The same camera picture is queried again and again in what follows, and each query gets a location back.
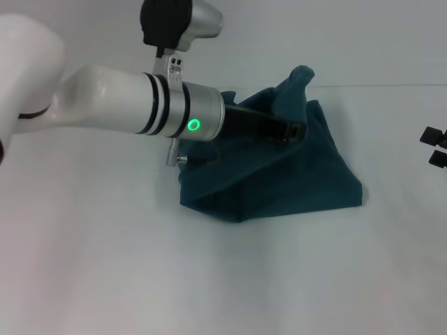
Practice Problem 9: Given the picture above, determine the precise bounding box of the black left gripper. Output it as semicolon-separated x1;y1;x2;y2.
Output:
218;103;309;144

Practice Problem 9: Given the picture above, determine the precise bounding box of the teal blue shirt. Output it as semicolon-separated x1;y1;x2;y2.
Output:
176;64;365;225

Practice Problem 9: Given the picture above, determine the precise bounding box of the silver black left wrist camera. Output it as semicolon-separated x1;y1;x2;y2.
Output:
139;0;224;87

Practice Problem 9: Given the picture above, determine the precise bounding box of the dark maroon arm cable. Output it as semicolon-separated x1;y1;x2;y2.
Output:
16;107;50;121

